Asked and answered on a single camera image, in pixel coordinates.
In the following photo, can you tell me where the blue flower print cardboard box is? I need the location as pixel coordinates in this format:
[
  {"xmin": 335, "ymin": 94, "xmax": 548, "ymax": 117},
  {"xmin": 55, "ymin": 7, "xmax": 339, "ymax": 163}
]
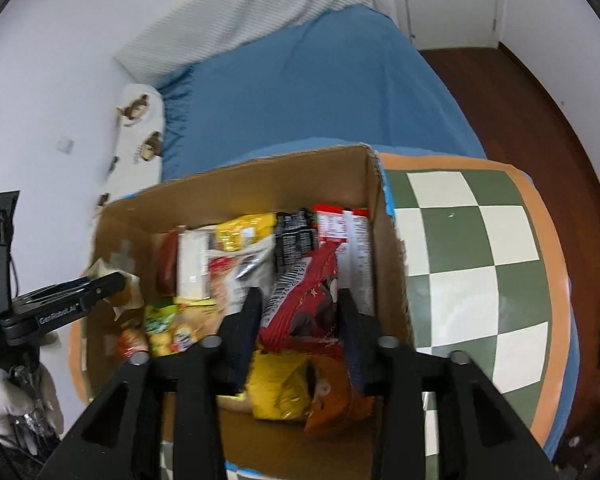
[{"xmin": 67, "ymin": 144, "xmax": 416, "ymax": 476}]

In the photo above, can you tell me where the white monkey print pillow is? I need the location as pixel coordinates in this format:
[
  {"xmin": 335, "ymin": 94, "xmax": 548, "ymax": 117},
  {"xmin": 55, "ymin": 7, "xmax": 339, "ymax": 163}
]
[{"xmin": 92, "ymin": 82, "xmax": 167, "ymax": 211}]

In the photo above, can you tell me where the person's left hand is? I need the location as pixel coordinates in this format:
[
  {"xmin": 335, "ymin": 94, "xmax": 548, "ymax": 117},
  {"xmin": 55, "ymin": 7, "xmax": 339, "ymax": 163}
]
[{"xmin": 0, "ymin": 360, "xmax": 65, "ymax": 456}]

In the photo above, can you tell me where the large orange snack packet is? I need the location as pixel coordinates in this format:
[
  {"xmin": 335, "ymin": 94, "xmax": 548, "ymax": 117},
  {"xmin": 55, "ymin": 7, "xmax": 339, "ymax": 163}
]
[{"xmin": 304, "ymin": 355, "xmax": 376, "ymax": 436}]

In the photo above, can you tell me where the small yellow red snack packet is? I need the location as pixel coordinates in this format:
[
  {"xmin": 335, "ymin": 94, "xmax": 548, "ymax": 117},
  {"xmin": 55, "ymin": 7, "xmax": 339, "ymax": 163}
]
[{"xmin": 119, "ymin": 327, "xmax": 150, "ymax": 361}]

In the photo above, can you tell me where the black snack packet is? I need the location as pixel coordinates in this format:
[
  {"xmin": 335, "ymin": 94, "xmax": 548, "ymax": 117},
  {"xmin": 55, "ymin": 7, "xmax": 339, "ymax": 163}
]
[{"xmin": 274, "ymin": 208, "xmax": 318, "ymax": 273}]

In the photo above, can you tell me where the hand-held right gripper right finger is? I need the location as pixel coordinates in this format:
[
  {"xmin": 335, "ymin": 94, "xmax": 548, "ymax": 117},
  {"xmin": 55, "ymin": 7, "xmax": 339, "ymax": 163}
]
[{"xmin": 339, "ymin": 287, "xmax": 558, "ymax": 480}]

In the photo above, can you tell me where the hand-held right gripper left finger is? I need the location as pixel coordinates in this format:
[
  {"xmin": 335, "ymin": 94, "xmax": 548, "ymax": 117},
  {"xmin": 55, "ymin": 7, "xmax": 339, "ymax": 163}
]
[{"xmin": 37, "ymin": 286, "xmax": 265, "ymax": 480}]

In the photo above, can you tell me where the blue bed sheet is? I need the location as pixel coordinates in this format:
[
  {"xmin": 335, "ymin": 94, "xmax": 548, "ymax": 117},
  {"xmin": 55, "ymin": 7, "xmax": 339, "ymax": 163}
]
[{"xmin": 157, "ymin": 4, "xmax": 488, "ymax": 183}]

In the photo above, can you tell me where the red star print snack packet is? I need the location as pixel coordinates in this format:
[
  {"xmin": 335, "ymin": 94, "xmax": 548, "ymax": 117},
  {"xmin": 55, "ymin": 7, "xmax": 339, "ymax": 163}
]
[{"xmin": 258, "ymin": 244, "xmax": 342, "ymax": 352}]

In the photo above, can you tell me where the yellow chip picture snack packet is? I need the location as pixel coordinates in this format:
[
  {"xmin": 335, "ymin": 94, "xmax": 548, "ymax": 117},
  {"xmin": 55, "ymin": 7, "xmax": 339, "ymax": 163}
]
[{"xmin": 172, "ymin": 300, "xmax": 227, "ymax": 356}]

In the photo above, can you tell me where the white pink snack packet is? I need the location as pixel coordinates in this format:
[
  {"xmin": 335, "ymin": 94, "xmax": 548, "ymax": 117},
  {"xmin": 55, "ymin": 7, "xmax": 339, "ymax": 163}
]
[{"xmin": 206, "ymin": 252, "xmax": 251, "ymax": 311}]

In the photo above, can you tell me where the red white snack packet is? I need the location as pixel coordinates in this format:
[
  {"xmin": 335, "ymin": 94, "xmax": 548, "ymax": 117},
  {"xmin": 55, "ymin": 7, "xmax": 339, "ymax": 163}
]
[
  {"xmin": 314, "ymin": 204, "xmax": 350, "ymax": 256},
  {"xmin": 336, "ymin": 208, "xmax": 376, "ymax": 317}
]

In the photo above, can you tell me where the yellow white snack packet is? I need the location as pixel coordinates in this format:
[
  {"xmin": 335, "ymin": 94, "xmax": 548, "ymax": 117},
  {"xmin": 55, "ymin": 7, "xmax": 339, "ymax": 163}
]
[{"xmin": 214, "ymin": 212, "xmax": 277, "ymax": 257}]

